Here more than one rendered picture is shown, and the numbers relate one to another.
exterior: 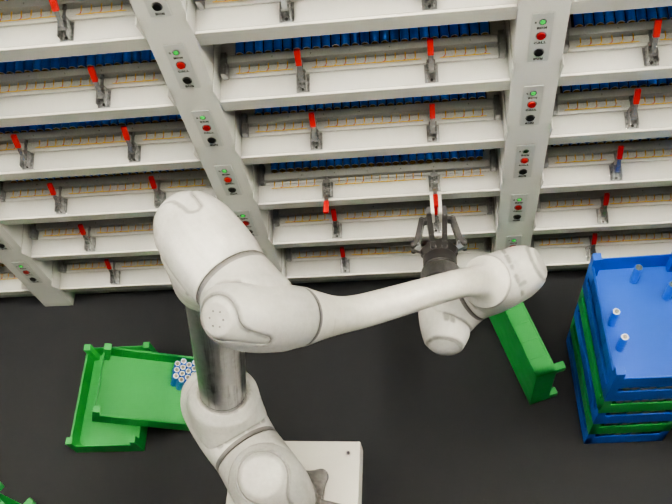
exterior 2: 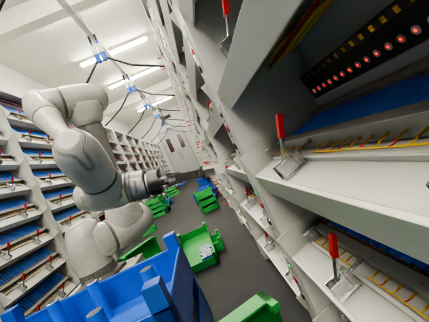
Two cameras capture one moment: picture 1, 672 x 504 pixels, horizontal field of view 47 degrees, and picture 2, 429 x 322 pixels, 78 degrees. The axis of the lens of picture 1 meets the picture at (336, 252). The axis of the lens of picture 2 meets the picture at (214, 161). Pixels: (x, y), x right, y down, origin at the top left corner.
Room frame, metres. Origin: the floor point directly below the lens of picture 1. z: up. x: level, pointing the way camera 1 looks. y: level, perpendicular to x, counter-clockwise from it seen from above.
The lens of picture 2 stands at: (0.81, -1.04, 0.57)
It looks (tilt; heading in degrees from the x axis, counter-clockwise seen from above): 2 degrees down; 74
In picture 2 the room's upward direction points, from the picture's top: 24 degrees counter-clockwise
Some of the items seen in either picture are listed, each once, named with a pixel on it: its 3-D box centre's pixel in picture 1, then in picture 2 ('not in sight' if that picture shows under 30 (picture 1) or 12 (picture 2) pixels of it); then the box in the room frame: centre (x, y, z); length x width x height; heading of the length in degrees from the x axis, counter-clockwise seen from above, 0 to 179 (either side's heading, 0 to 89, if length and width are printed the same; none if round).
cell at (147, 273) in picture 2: (636, 274); (155, 290); (0.77, -0.66, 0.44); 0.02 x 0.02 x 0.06
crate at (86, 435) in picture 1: (113, 396); (200, 247); (0.97, 0.72, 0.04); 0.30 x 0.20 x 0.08; 167
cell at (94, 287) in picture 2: (614, 317); (99, 299); (0.68, -0.57, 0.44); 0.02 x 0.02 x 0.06
